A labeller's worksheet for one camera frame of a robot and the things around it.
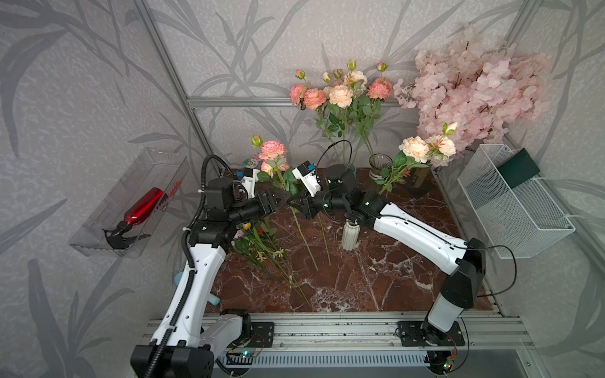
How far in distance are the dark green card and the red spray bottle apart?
1.02 meters

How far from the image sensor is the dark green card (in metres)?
0.70

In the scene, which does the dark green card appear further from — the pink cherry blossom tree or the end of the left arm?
the end of the left arm

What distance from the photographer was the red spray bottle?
60 centimetres
